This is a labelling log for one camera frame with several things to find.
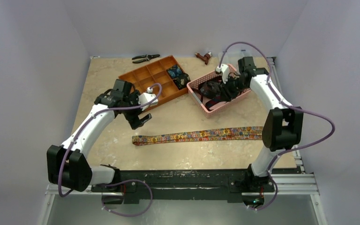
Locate blue rolled tie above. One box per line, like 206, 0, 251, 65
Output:
166, 64, 184, 79

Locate aluminium frame rail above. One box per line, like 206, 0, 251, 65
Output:
37, 57, 328, 225

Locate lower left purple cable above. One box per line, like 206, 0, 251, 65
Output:
100, 178, 154, 218

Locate black rolled tie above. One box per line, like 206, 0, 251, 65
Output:
173, 73, 190, 90

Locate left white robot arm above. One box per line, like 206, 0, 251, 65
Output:
46, 79, 163, 197

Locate pink plastic basket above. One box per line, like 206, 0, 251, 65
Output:
187, 64, 250, 118

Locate brown handled tool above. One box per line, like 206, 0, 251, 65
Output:
195, 52, 212, 65

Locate black pliers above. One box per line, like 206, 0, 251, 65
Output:
131, 54, 160, 64

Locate dark ties in basket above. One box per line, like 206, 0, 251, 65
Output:
193, 79, 229, 111

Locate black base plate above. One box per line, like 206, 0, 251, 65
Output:
91, 169, 275, 204

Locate colourful patterned tie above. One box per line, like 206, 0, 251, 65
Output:
132, 126, 263, 146

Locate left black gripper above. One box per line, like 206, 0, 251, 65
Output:
121, 90, 151, 129

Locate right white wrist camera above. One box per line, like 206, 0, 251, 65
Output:
215, 64, 239, 84

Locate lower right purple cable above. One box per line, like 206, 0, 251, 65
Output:
247, 177, 280, 212

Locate orange compartment tray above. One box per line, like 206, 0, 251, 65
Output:
119, 55, 188, 111

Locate clear plastic organizer box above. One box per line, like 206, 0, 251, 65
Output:
218, 49, 252, 68

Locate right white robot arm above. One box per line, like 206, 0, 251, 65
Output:
216, 57, 304, 191

